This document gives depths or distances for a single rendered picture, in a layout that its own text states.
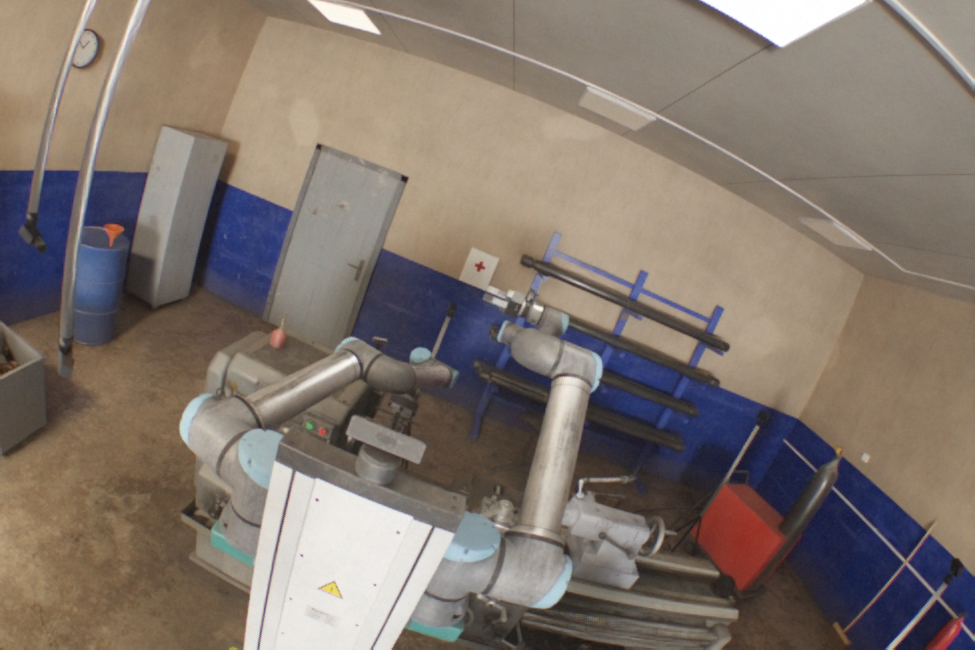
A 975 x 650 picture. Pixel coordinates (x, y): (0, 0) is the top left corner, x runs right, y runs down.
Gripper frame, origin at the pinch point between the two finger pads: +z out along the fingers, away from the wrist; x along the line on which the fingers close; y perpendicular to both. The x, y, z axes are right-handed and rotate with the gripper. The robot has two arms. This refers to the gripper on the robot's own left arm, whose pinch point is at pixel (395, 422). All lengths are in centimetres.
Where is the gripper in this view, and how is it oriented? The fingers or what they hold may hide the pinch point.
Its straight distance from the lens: 202.2
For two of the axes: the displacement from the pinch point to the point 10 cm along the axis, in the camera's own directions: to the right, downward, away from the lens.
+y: -3.3, 7.8, 5.3
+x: -9.2, -3.9, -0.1
